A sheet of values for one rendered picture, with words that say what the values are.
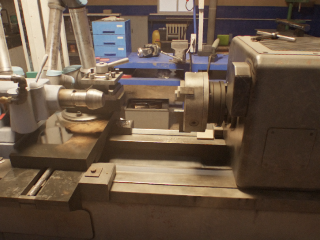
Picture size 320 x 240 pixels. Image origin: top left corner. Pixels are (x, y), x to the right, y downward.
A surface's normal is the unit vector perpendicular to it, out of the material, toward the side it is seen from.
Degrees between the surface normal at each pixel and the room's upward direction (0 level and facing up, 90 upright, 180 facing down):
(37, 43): 90
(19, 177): 0
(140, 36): 90
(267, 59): 45
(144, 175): 0
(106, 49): 90
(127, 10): 90
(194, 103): 71
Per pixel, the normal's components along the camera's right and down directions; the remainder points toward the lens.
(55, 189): 0.00, -0.91
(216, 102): -0.07, 0.07
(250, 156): -0.08, 0.42
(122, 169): -0.06, -0.29
